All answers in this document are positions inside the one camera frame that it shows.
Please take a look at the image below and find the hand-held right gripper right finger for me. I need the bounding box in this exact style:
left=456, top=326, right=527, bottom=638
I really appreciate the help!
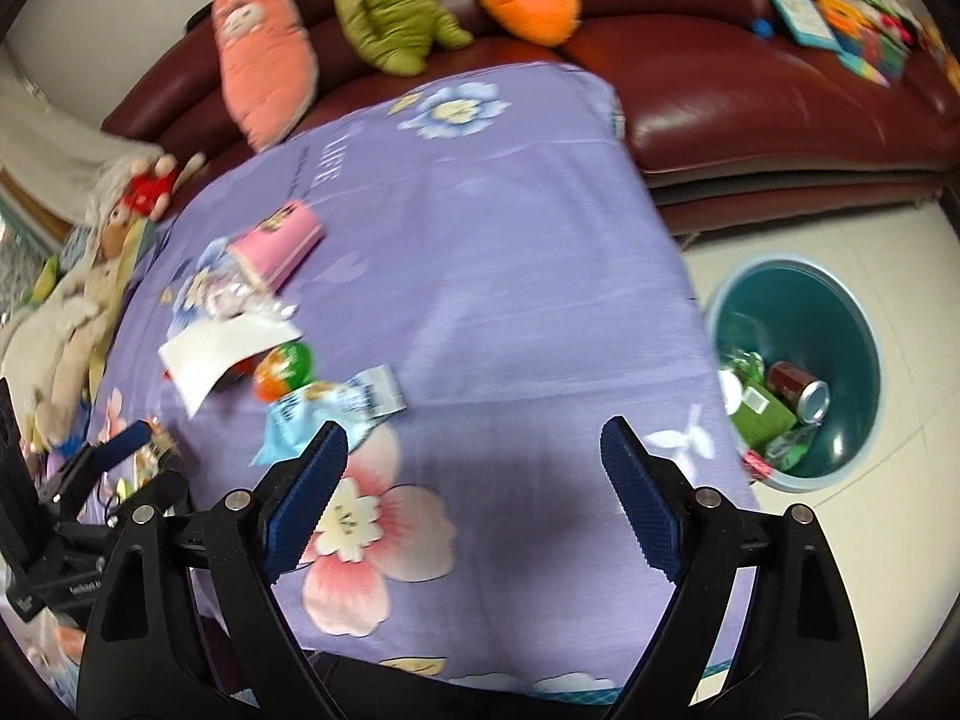
left=600, top=416, right=869, bottom=720

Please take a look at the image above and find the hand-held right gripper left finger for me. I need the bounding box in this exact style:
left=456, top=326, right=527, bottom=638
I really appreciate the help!
left=77, top=420, right=350, bottom=720

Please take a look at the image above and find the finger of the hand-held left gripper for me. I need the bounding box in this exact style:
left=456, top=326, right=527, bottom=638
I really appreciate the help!
left=49, top=424, right=151, bottom=503
left=109, top=469, right=188, bottom=522

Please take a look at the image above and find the yellow clear bread wrapper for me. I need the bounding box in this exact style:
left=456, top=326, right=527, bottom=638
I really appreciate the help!
left=139, top=420, right=181, bottom=481

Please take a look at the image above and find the blue white snack wrapper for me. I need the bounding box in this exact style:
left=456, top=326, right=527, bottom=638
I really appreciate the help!
left=251, top=365, right=406, bottom=466

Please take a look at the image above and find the orange egg-shaped package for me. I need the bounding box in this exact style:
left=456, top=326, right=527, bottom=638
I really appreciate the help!
left=253, top=341, right=314, bottom=400

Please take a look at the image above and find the white paper napkin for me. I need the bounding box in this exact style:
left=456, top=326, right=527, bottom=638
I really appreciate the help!
left=159, top=313, right=305, bottom=415

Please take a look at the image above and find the clear wrapper with green print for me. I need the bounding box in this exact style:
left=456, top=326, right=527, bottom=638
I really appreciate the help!
left=765, top=427, right=815, bottom=466

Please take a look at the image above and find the green cardboard box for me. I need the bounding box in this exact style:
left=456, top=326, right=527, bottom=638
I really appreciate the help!
left=731, top=382, right=797, bottom=445

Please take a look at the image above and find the crushed red soda can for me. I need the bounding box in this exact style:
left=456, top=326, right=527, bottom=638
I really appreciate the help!
left=766, top=361, right=831, bottom=425

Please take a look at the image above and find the clear plastic wrap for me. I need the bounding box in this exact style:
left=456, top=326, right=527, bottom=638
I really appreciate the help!
left=191, top=270, right=297, bottom=320

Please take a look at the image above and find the teal round trash bin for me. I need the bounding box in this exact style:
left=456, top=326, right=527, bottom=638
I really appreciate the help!
left=705, top=257, right=882, bottom=494

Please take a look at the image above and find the pink paper cup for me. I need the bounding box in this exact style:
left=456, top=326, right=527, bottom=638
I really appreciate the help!
left=227, top=202, right=327, bottom=292

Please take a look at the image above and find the cream rabbit plush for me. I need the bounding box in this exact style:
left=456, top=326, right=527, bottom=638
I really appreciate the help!
left=0, top=255, right=125, bottom=451

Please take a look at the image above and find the white cloth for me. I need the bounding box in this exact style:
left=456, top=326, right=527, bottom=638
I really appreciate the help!
left=0, top=86, right=151, bottom=218

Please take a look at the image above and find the purple floral tablecloth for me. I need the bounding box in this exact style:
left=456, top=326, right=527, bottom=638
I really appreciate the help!
left=0, top=60, right=762, bottom=698

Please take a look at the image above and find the pink rabbit plush pillow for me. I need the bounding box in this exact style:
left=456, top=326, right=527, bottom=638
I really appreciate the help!
left=211, top=0, right=314, bottom=153

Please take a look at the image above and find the dark red leather sofa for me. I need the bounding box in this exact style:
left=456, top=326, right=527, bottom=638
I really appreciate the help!
left=101, top=0, right=960, bottom=233

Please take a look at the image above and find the green plush toy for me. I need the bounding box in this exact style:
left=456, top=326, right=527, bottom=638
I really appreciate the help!
left=315, top=0, right=473, bottom=76

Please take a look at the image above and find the teal book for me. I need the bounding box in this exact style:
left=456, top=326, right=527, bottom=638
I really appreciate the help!
left=756, top=0, right=842, bottom=52

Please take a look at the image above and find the stack of colourful toys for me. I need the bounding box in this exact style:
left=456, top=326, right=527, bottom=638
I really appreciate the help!
left=814, top=0, right=916, bottom=87

